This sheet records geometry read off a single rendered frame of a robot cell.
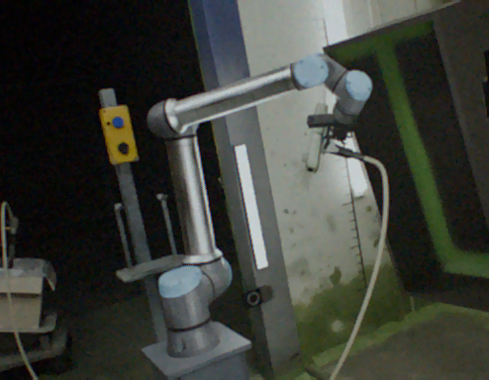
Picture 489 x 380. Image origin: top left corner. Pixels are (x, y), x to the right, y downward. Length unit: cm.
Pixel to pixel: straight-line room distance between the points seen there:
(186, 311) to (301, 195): 120
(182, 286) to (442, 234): 143
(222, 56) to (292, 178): 70
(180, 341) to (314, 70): 100
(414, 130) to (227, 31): 101
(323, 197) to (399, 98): 70
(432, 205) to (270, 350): 111
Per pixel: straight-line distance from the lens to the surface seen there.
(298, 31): 300
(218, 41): 278
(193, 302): 194
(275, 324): 296
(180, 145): 202
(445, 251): 291
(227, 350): 196
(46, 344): 400
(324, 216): 301
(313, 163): 197
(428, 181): 276
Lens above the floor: 139
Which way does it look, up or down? 9 degrees down
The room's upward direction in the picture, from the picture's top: 10 degrees counter-clockwise
